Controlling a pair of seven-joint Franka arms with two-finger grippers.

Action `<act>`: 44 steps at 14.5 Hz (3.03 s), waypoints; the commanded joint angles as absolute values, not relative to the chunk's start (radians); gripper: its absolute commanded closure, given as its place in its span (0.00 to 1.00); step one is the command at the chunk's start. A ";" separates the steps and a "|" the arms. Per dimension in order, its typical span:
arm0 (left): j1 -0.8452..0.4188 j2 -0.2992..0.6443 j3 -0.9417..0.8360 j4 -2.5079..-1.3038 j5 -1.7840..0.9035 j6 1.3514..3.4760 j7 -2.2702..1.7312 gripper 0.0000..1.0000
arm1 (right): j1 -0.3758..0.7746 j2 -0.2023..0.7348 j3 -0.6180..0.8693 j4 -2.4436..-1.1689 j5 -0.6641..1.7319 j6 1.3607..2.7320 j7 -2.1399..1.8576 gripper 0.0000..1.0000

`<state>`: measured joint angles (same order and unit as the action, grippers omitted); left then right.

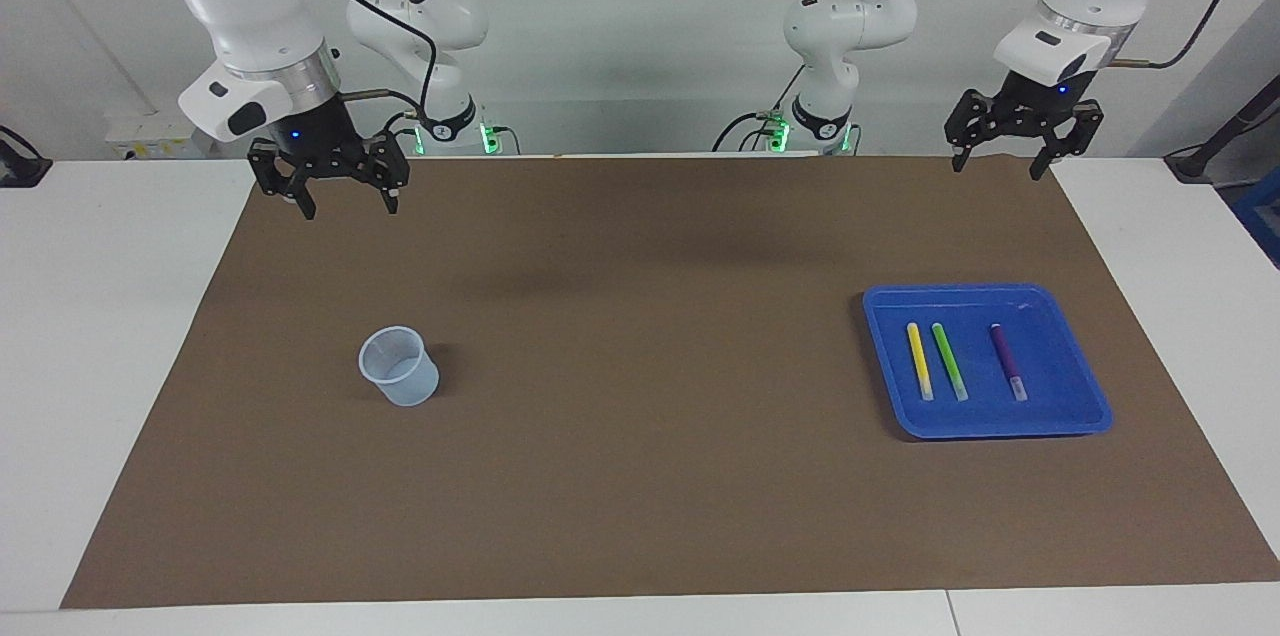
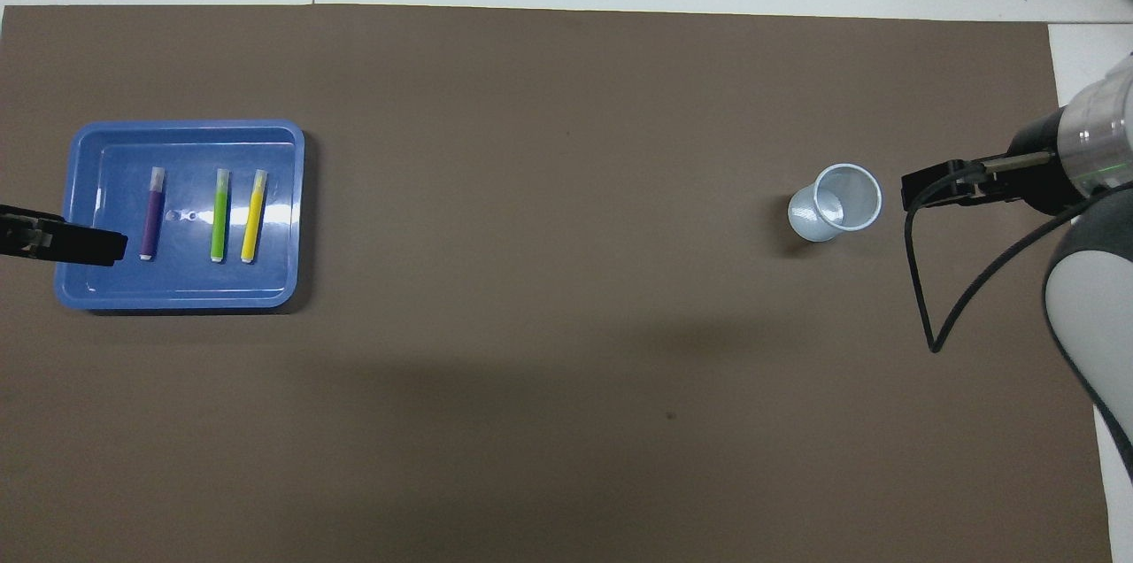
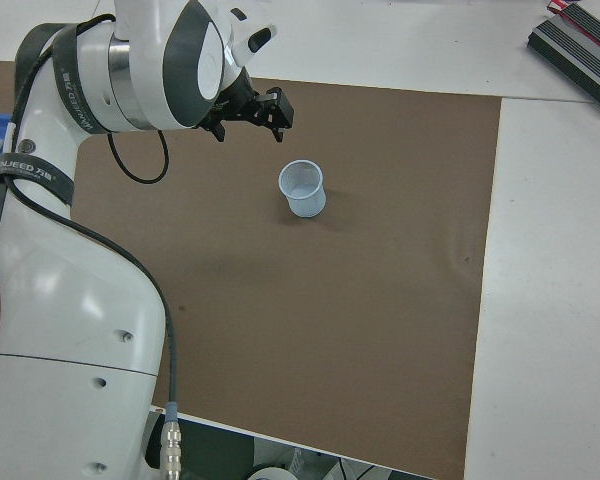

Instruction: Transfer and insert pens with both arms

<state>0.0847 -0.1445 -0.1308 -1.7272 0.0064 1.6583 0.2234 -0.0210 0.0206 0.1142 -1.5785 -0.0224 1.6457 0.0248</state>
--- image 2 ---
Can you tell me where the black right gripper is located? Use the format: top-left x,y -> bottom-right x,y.
902,107 -> 1079,217

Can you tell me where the purple highlighter pen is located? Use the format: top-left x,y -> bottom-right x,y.
139,166 -> 167,262

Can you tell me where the green highlighter pen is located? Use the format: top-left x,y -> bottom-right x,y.
210,167 -> 232,264

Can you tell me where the yellow highlighter pen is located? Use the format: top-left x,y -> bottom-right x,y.
241,168 -> 269,264

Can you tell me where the blue plastic tray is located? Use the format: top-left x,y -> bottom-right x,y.
53,119 -> 306,313

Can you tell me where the translucent plastic cup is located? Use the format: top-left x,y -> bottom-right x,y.
787,162 -> 883,243

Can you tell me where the brown table mat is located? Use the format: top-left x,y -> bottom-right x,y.
0,4 -> 1114,563

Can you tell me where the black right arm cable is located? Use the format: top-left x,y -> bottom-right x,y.
905,151 -> 1097,354

